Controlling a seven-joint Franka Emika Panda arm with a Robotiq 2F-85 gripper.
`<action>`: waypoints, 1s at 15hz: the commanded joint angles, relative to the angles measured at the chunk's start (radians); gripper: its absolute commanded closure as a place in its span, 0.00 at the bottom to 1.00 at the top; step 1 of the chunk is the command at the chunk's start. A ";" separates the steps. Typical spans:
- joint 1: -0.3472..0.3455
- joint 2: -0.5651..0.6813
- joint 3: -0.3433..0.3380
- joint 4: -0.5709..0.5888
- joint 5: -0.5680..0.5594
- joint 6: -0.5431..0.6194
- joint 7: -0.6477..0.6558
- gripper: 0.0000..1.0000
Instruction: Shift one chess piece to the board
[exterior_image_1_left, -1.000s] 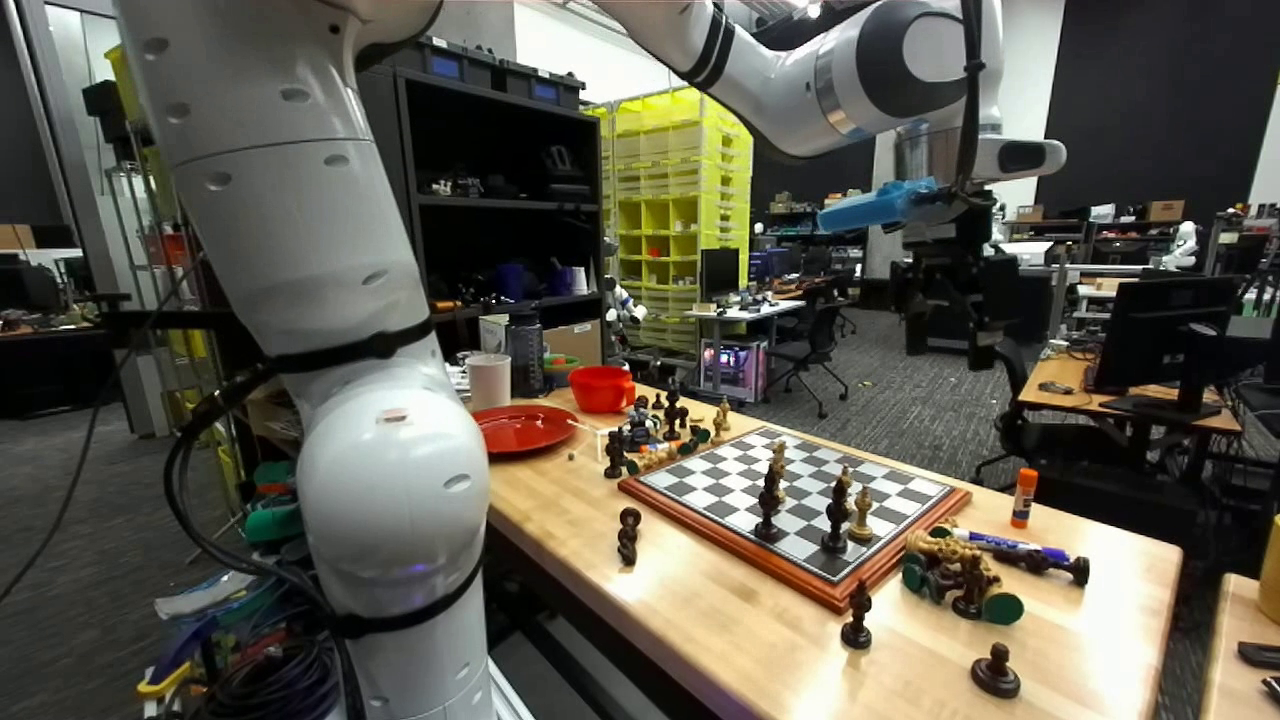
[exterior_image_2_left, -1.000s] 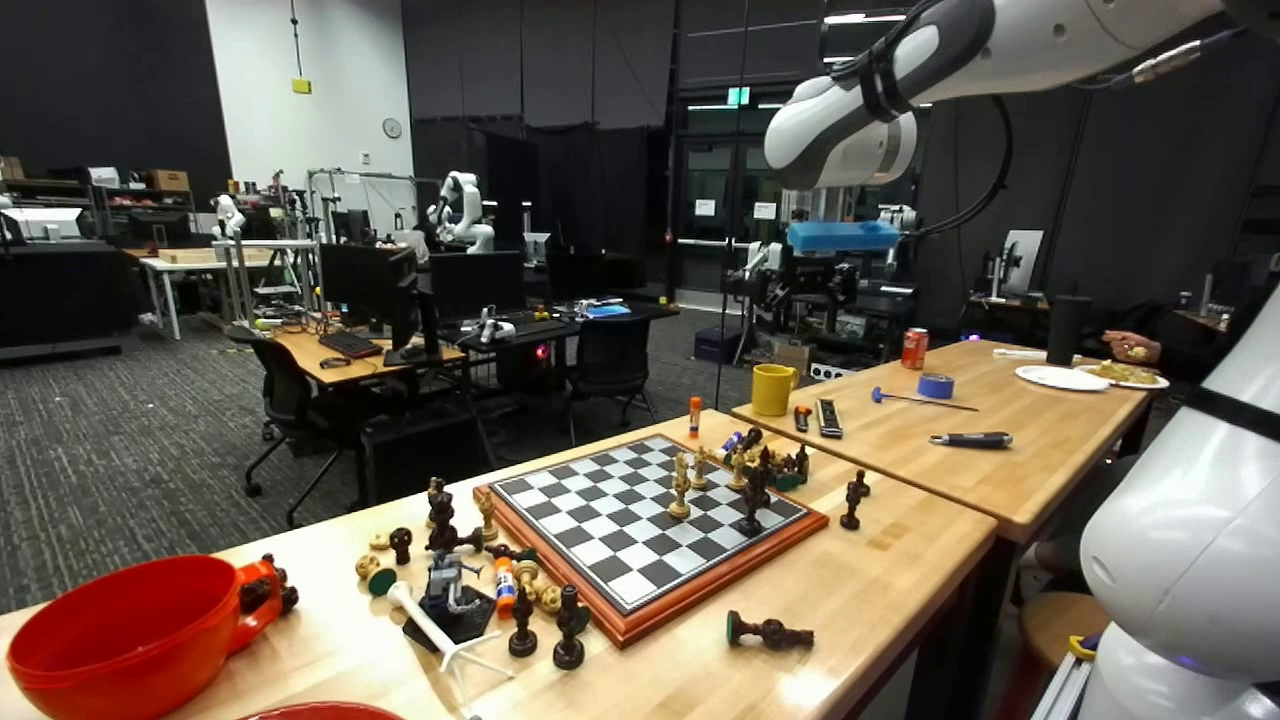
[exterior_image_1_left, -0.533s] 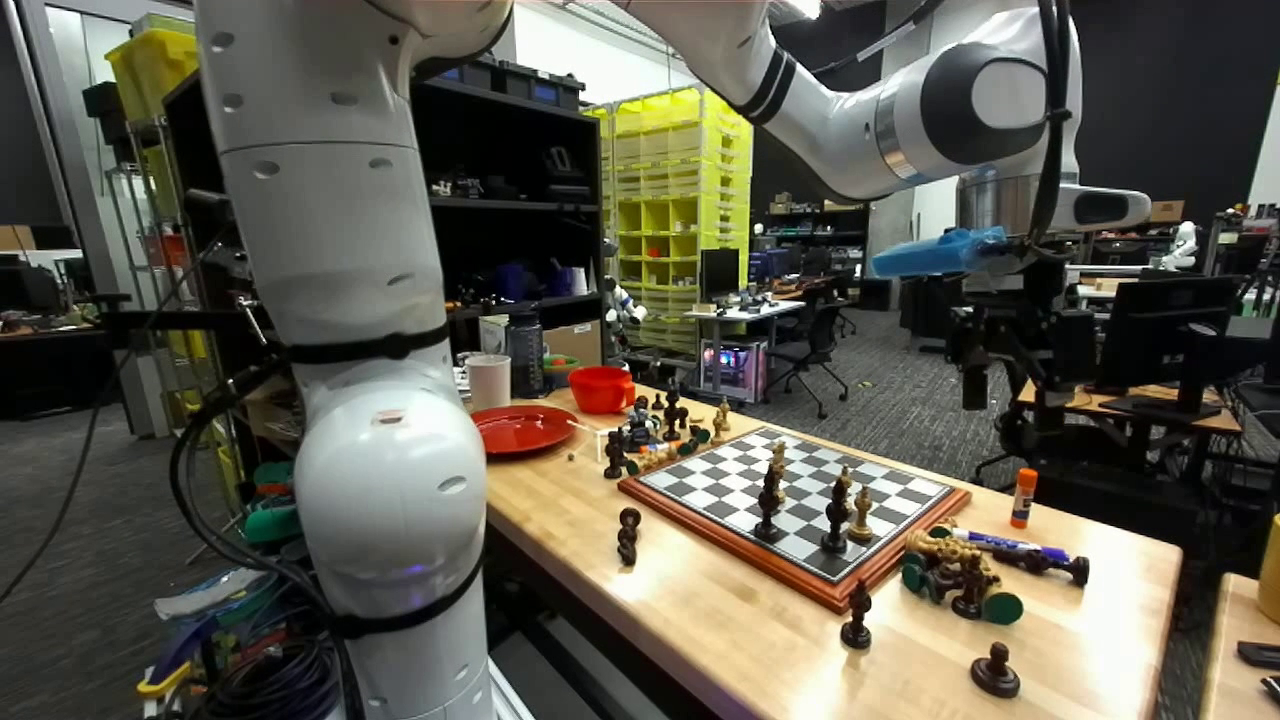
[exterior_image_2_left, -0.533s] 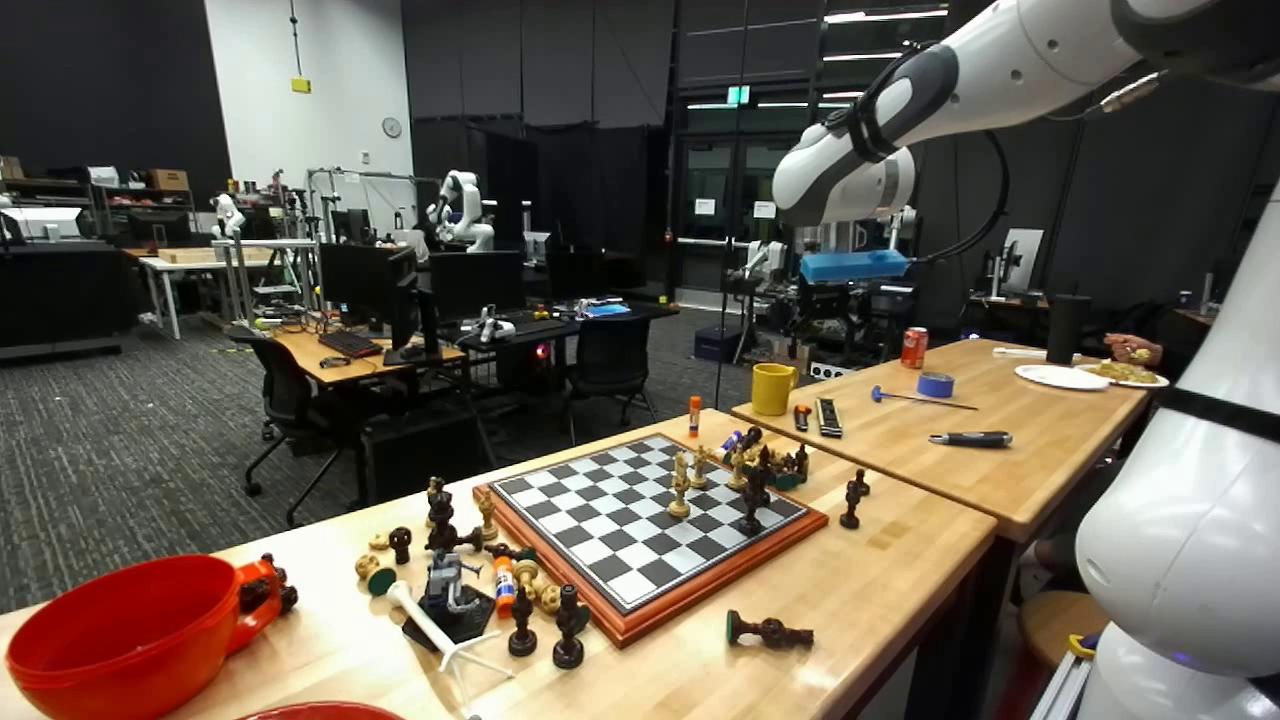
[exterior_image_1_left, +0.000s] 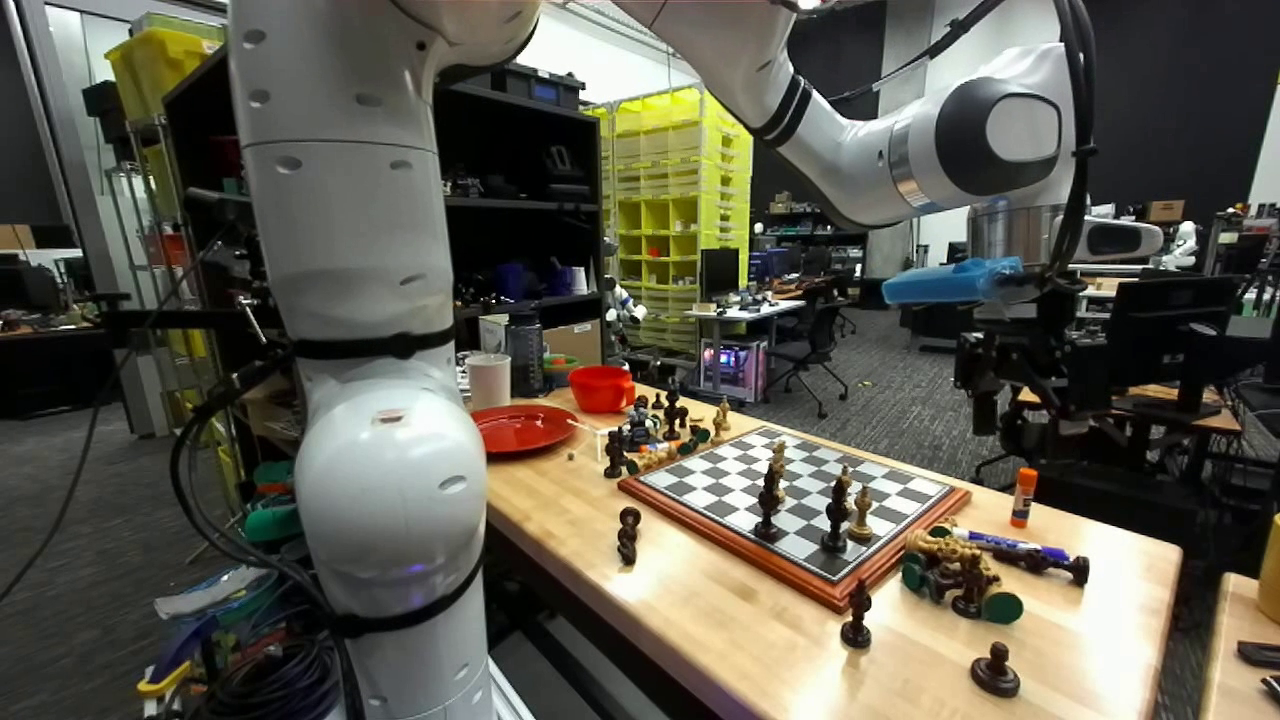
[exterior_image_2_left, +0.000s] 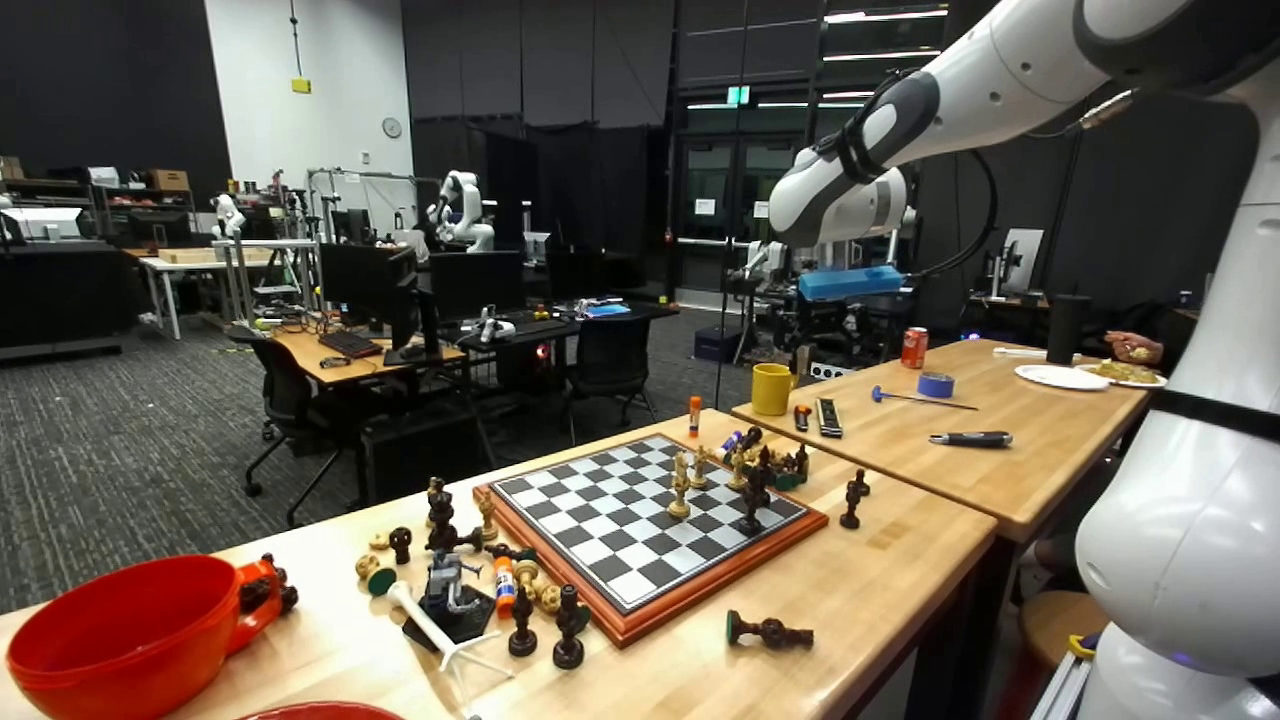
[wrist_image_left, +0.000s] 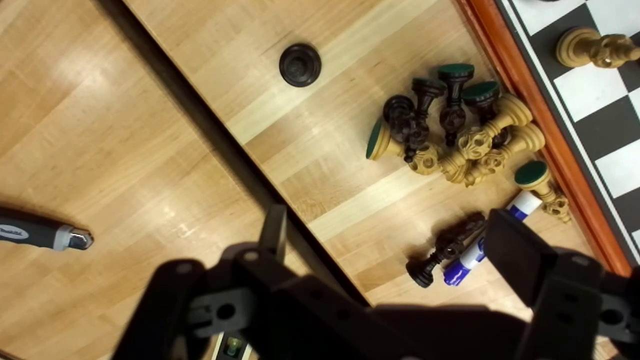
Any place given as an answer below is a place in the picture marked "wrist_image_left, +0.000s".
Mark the light wooden chess piece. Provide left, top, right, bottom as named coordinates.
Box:
left=440, top=122, right=547, bottom=188
left=553, top=26, right=640, bottom=73

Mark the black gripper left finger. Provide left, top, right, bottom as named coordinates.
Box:
left=112, top=203, right=335, bottom=360

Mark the dark chess piece green base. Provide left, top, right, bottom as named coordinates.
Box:
left=436, top=63, right=478, bottom=149

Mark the chess board with red-brown frame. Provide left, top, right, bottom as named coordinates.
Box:
left=455, top=0, right=640, bottom=278

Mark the purple and white marker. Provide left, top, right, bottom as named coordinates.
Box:
left=440, top=188, right=545, bottom=288

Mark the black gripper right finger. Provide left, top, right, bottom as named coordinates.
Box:
left=482, top=206, right=640, bottom=360

